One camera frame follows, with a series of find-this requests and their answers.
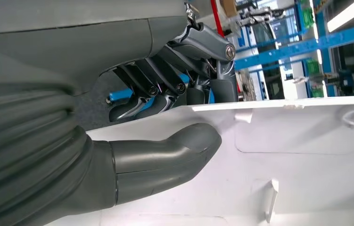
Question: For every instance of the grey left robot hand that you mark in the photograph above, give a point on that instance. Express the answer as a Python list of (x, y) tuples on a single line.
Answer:
[(70, 40)]

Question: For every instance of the blue metal shelf rack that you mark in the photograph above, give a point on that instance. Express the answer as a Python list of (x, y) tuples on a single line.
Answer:
[(304, 46), (120, 94)]

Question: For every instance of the red barrier belt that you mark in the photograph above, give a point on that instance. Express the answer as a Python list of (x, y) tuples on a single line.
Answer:
[(216, 18)]

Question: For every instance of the cardboard box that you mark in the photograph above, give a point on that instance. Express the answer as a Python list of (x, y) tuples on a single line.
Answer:
[(228, 7)]

